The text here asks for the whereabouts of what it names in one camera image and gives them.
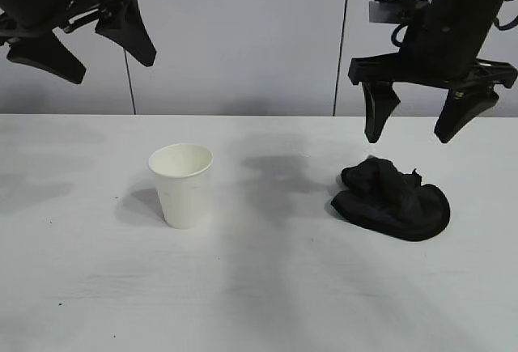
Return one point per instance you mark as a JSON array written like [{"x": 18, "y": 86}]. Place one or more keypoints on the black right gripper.
[{"x": 445, "y": 44}]

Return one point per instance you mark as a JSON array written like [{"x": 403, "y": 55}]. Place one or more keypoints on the dark grey purple cloth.
[{"x": 400, "y": 210}]

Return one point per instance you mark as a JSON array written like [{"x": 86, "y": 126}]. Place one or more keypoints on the white paper cup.
[{"x": 184, "y": 198}]

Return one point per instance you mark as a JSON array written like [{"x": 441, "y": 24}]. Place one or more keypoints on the thin black wall strip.
[
  {"x": 336, "y": 93},
  {"x": 130, "y": 85}
]

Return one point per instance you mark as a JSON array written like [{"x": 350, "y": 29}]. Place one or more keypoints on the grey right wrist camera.
[{"x": 394, "y": 10}]

